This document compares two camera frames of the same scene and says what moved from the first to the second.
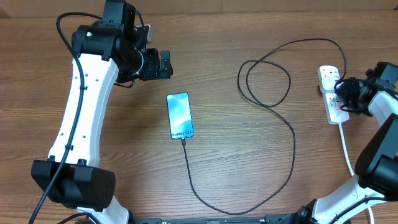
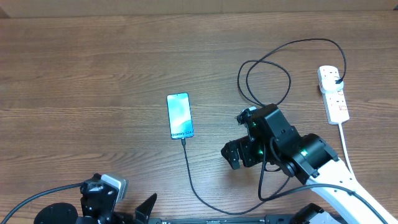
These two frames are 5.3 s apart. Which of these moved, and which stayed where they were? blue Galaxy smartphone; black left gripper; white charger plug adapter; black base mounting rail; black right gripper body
Moved: black right gripper body; black left gripper
Stayed: white charger plug adapter; black base mounting rail; blue Galaxy smartphone
